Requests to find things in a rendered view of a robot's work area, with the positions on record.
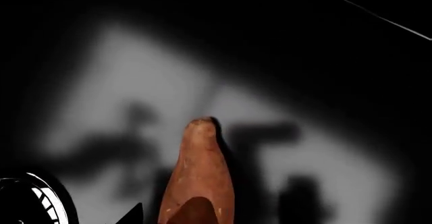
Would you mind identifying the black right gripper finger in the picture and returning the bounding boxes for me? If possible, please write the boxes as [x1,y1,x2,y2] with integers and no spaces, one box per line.
[115,202,144,224]

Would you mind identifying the orange-brown sweet potato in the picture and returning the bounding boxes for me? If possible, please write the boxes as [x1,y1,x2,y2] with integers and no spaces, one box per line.
[157,116,236,224]

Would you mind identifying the dark grey sink basin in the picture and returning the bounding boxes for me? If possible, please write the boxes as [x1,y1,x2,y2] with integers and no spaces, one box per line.
[0,0,432,224]

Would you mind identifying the black and white round object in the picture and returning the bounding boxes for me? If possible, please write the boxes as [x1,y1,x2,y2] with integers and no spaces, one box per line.
[0,171,80,224]

